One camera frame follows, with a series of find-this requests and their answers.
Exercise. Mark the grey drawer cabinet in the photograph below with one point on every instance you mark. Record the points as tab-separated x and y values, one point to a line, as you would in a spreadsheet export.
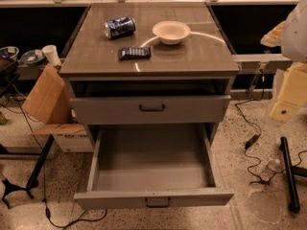
149	64

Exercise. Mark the closed grey top drawer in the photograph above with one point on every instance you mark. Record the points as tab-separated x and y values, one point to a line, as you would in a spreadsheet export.
150	110

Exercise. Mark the blue bowl far left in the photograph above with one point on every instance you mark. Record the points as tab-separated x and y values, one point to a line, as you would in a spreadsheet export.
9	52

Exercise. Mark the open grey middle drawer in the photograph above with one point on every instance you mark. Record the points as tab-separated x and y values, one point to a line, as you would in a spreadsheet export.
153	166

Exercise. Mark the black tripod foot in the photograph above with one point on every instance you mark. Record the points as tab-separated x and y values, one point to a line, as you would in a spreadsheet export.
10	188

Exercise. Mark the white paper cup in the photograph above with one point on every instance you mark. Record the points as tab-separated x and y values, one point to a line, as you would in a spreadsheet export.
51	53

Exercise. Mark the black stand leg left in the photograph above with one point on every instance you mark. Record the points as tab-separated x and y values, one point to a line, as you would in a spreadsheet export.
32	181

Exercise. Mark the blue pepsi can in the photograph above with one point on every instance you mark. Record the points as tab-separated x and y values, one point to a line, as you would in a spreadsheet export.
119	27

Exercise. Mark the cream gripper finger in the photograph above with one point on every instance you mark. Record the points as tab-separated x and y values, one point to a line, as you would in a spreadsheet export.
292	93

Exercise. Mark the black stand leg right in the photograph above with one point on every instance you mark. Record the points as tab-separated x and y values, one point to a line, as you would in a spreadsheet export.
291	172

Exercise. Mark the clear plastic water bottle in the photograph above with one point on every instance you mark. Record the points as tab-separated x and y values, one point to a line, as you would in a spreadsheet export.
272	167

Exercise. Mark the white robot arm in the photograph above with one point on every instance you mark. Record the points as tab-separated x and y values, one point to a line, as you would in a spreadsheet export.
291	36

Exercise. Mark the brown cardboard box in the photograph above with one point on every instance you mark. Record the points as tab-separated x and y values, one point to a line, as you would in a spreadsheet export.
49	103

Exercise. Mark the blue bowl near cup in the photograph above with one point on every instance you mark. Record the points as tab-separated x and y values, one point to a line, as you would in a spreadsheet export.
33	57

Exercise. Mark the white paper bowl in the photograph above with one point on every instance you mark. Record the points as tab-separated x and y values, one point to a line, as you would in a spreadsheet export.
171	32

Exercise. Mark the black stand leg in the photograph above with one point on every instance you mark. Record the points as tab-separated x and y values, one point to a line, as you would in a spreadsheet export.
291	172
32	181

